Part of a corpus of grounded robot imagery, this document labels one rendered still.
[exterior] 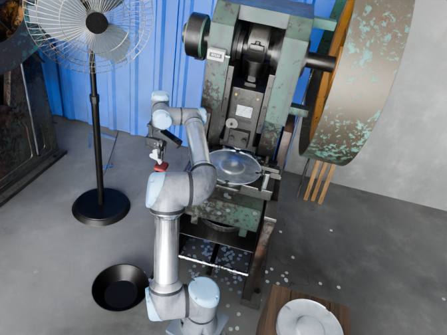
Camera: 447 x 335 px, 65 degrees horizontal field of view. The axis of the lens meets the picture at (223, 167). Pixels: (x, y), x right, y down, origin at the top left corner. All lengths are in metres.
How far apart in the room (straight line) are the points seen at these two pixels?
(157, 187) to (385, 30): 0.86
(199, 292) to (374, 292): 1.46
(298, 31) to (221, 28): 0.30
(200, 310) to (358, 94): 0.91
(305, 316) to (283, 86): 1.01
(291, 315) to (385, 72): 1.09
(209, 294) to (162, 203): 0.38
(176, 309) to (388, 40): 1.12
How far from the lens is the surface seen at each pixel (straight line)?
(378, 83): 1.25
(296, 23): 1.50
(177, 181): 1.15
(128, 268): 2.18
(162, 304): 1.31
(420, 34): 2.87
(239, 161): 1.77
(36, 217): 2.63
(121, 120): 3.40
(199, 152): 1.28
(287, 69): 1.50
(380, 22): 1.27
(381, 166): 3.25
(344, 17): 1.85
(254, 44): 1.52
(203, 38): 1.61
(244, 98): 1.61
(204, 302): 1.31
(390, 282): 2.66
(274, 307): 1.76
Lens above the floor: 1.76
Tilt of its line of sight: 35 degrees down
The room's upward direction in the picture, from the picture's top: 10 degrees clockwise
